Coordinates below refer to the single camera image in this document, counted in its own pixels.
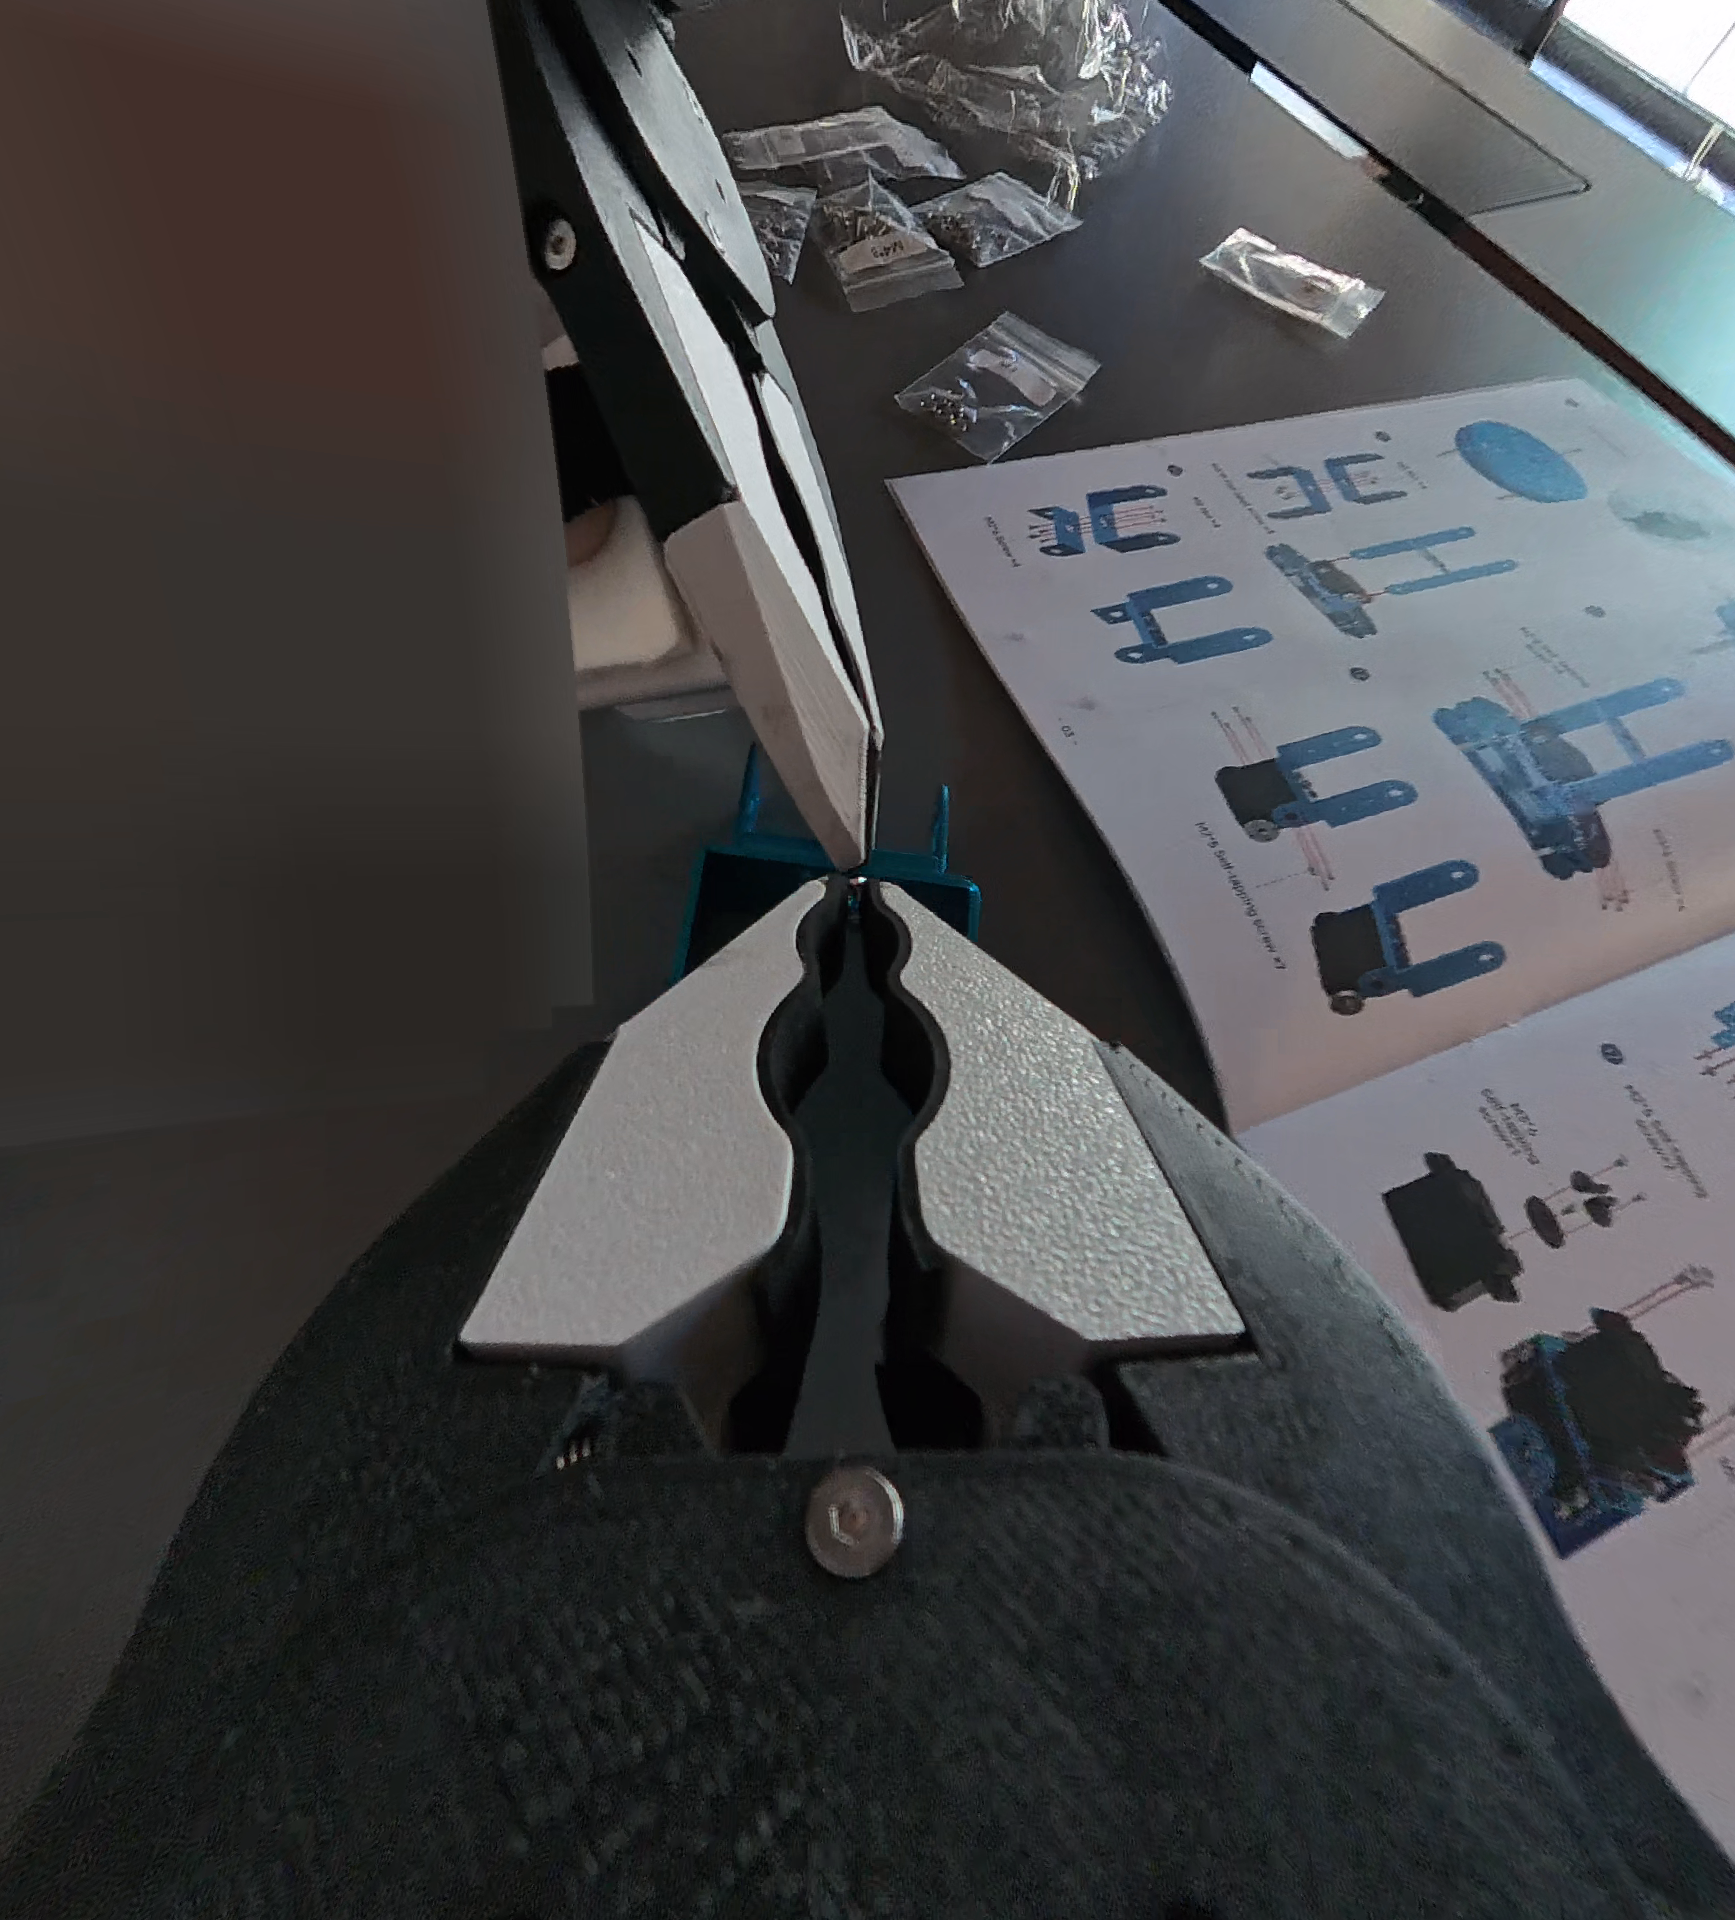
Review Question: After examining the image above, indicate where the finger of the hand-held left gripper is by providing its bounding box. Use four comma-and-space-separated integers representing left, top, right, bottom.
740, 322, 891, 752
662, 494, 883, 879

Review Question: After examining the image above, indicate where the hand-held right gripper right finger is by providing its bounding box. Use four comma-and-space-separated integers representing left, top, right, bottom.
867, 879, 1251, 1404

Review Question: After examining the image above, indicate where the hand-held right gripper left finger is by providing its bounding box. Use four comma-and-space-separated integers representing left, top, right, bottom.
460, 876, 845, 1397

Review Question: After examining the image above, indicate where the blue metal bracket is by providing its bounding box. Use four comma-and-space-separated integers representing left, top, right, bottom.
680, 745, 985, 1022

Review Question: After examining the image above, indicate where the small clear screw bag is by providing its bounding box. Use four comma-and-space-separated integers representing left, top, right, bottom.
915, 171, 1081, 265
722, 107, 965, 190
740, 180, 817, 287
813, 180, 959, 314
893, 310, 1101, 463
1199, 224, 1385, 341

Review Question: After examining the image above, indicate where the crumpled clear plastic bag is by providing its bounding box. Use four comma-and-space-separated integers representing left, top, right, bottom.
837, 0, 1175, 185

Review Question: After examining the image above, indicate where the open instruction booklet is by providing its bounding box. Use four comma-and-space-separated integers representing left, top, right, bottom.
885, 374, 1735, 1920

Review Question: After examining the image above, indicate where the black flat panel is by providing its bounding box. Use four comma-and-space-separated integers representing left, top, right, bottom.
1159, 0, 1589, 211

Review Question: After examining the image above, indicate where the bright window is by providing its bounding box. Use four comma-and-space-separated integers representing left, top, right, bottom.
1549, 0, 1735, 241

